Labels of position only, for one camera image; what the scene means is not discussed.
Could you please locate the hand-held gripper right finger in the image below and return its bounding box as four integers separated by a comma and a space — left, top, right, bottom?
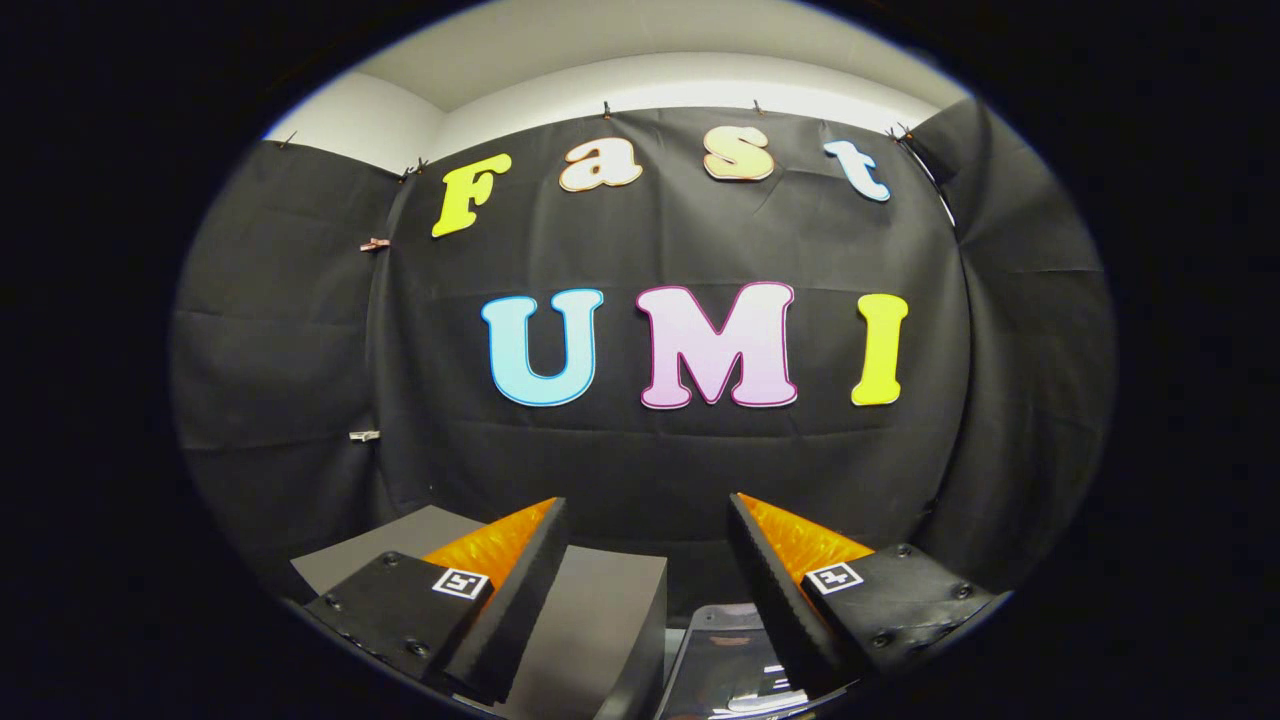
727, 493, 1003, 700

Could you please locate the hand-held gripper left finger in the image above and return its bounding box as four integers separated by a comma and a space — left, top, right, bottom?
303, 497, 570, 706

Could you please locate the grey box cabinet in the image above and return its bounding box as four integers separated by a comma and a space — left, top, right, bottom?
290, 505, 669, 720

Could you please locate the black backdrop cloth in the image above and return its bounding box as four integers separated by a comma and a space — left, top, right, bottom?
170, 98, 1116, 616

